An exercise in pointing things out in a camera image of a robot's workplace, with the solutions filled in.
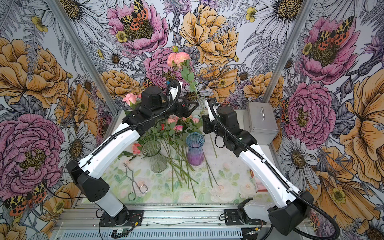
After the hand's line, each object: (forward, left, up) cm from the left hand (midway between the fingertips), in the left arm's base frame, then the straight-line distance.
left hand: (190, 106), depth 69 cm
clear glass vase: (-9, +20, -35) cm, 42 cm away
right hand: (-3, -6, -7) cm, 9 cm away
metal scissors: (-23, +27, -40) cm, 54 cm away
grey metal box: (+13, -44, -24) cm, 52 cm away
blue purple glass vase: (-2, -2, -26) cm, 26 cm away
